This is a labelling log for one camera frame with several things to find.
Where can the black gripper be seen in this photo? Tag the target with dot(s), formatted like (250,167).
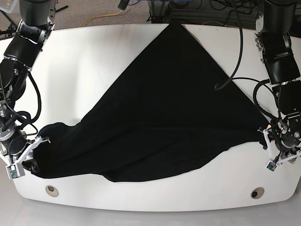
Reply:
(275,143)
(15,146)

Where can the black T-shirt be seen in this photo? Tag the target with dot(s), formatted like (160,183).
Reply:
(160,118)

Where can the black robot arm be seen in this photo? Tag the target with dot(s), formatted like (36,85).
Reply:
(275,44)
(32,32)

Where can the black tripod stand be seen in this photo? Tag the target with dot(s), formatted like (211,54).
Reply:
(8,27)

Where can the clear plastic storage box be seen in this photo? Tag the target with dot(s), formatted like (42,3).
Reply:
(9,6)

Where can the left table cable grommet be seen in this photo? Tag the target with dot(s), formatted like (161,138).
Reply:
(52,191)

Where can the table cable grommet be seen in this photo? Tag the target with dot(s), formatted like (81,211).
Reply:
(52,191)
(257,193)

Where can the right table cable grommet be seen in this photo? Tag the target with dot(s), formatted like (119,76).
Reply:
(257,193)

